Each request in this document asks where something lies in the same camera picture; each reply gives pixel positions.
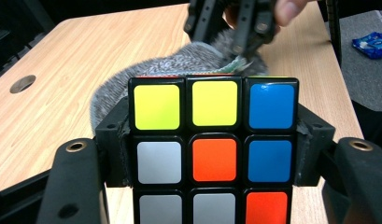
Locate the grey fluffy cloth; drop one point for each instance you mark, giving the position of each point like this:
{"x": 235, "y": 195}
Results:
{"x": 179, "y": 60}

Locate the blue plastic packet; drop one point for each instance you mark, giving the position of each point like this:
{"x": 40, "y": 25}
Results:
{"x": 372, "y": 45}

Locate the colourful puzzle cube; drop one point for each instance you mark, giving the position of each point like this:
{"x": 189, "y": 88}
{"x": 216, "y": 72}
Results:
{"x": 213, "y": 149}

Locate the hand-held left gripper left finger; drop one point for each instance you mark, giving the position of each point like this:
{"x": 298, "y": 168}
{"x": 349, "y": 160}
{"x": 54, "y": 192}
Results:
{"x": 115, "y": 149}

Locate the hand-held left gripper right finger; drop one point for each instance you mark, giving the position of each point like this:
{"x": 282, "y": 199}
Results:
{"x": 313, "y": 146}

